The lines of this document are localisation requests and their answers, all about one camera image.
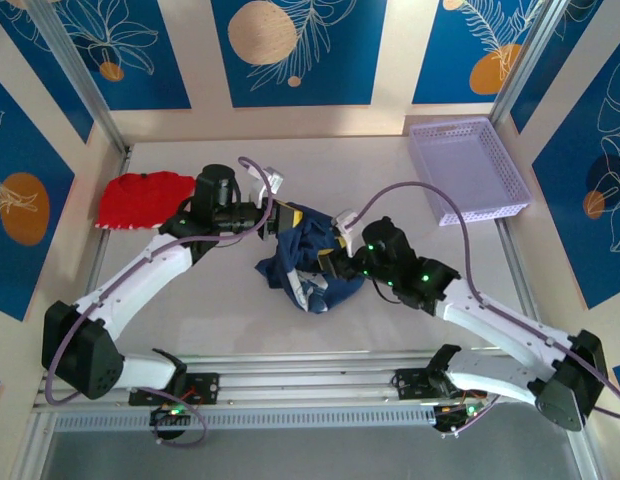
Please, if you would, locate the navy blue t-shirt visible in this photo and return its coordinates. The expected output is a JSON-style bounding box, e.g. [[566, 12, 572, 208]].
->
[[253, 199, 366, 315]]

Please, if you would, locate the red folded t-shirt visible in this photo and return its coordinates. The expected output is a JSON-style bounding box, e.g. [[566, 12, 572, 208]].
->
[[94, 170, 197, 231]]

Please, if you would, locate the lavender perforated plastic basket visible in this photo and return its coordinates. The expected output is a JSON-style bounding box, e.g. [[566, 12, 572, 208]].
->
[[408, 115, 535, 229]]

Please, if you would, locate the small green-lit circuit board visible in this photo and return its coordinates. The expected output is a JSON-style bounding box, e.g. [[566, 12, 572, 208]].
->
[[433, 402, 486, 432], [149, 403, 191, 427]]

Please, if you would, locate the grey metal sheet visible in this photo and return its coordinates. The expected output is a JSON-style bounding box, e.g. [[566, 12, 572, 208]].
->
[[39, 429, 579, 480]]

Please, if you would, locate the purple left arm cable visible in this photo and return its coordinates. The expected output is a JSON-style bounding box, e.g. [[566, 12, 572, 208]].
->
[[43, 156, 275, 448]]

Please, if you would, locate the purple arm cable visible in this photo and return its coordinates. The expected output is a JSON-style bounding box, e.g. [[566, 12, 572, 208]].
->
[[352, 180, 620, 440], [43, 156, 275, 448]]

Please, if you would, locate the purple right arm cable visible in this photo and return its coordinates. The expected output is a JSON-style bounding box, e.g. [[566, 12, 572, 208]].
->
[[352, 180, 620, 440]]

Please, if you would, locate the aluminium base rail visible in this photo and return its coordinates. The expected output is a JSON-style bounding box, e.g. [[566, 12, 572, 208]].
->
[[32, 349, 576, 416]]

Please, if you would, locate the aluminium table side rail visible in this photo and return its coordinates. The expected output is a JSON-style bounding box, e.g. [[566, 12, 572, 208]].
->
[[494, 219, 550, 359], [77, 144, 134, 354]]

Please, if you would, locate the blue wall panel lily print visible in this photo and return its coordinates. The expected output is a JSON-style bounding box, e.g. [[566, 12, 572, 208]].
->
[[47, 0, 192, 111]]

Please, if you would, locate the blue wall panel beige circle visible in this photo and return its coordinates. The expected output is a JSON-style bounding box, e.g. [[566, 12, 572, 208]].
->
[[211, 0, 389, 108]]

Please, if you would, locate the grey slotted cable duct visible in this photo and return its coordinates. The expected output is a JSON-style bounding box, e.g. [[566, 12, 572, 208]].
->
[[52, 407, 441, 432]]

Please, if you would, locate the aluminium frame post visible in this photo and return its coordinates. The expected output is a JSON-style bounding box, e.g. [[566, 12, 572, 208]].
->
[[27, 0, 132, 157], [489, 0, 564, 127]]

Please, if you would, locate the blue wall panel fern print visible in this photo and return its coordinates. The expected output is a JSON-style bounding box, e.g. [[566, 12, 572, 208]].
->
[[412, 0, 546, 105]]

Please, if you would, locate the narrow blue side wall panel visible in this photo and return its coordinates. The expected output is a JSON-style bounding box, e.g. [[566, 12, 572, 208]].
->
[[0, 0, 95, 145], [509, 0, 591, 135]]

